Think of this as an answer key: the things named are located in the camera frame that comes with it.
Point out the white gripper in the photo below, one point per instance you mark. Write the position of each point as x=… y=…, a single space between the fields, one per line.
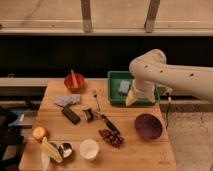
x=140 y=89

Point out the yellow banana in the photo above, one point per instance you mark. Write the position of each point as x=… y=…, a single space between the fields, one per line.
x=50 y=150

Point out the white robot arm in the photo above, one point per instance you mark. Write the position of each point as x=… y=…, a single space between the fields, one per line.
x=151 y=68

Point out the purple bowl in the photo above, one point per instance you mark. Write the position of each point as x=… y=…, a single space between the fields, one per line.
x=148 y=126

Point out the red bowl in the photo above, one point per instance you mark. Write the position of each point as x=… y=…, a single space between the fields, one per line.
x=69 y=83

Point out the blue sponge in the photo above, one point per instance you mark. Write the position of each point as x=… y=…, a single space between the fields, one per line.
x=124 y=87

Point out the silver fork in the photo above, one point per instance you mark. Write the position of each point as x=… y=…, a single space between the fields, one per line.
x=96 y=99

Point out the brown grape bunch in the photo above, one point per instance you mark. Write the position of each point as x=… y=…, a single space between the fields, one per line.
x=111 y=138

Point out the black binder clip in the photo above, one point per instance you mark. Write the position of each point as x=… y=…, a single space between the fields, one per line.
x=89 y=116

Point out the red spatula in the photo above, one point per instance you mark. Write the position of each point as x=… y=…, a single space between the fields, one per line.
x=74 y=79

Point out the black rectangular block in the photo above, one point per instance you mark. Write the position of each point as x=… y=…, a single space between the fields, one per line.
x=71 y=115

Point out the white cup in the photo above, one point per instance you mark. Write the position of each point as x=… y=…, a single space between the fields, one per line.
x=89 y=149

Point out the blue crumpled cloth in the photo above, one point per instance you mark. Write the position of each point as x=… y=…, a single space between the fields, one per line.
x=67 y=100

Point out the silver metal cup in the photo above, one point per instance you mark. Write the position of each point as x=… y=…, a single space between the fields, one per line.
x=65 y=150

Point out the red apple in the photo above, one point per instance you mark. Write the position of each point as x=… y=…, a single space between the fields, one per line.
x=39 y=133

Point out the dark handled knife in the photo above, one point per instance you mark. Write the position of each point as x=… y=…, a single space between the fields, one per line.
x=108 y=123

